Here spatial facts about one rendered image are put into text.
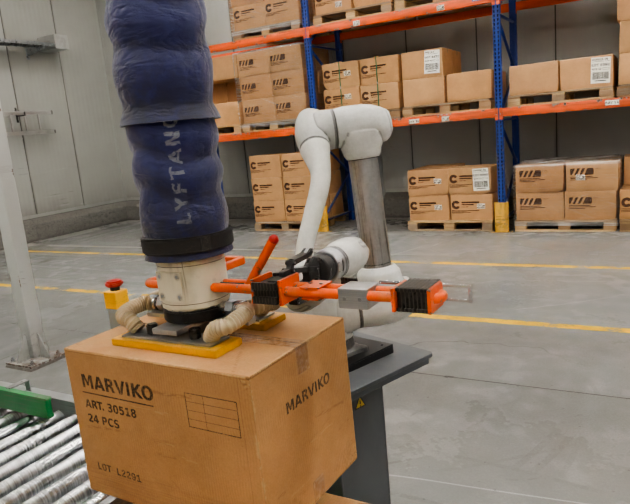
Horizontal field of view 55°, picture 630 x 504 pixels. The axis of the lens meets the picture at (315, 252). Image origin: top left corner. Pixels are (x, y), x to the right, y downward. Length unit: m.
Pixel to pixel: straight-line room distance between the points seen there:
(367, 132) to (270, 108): 7.69
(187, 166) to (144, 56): 0.25
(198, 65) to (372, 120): 0.76
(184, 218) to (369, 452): 1.21
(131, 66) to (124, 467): 0.97
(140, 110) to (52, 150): 11.37
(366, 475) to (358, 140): 1.18
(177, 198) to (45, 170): 11.26
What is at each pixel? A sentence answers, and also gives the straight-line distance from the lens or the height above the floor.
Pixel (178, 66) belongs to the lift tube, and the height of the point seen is 1.72.
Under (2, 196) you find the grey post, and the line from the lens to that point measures 4.94.
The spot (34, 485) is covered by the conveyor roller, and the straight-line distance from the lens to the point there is 2.22.
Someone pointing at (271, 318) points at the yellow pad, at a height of 1.09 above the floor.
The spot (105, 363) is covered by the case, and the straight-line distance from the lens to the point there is 1.58.
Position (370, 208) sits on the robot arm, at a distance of 2.06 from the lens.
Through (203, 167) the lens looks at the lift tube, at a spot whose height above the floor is 1.49.
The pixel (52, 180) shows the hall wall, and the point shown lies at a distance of 12.74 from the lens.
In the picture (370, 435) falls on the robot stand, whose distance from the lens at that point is 2.27.
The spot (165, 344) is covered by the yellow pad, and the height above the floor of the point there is 1.09.
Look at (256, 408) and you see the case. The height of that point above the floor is 1.00.
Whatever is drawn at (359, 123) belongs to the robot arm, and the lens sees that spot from 2.03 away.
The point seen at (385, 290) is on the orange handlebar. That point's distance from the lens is 1.29.
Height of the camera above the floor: 1.55
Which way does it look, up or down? 11 degrees down
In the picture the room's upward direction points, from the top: 5 degrees counter-clockwise
